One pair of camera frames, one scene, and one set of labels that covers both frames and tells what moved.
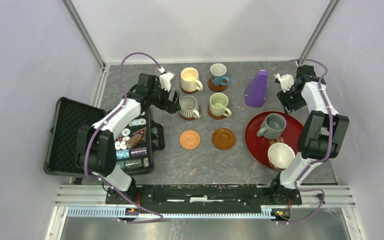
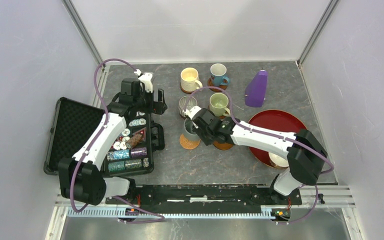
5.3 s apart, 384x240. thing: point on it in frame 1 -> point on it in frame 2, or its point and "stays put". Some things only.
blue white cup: x=218 y=73 stays put
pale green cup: x=218 y=102 stays put
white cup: x=280 y=155 stays put
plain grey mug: x=272 y=126 -> x=189 y=127
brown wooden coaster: x=217 y=88 stays put
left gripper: x=171 y=107 -> x=158 y=107
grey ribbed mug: x=189 y=107 stays put
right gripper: x=282 y=96 -> x=206 y=141
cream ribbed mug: x=189 y=77 stays put
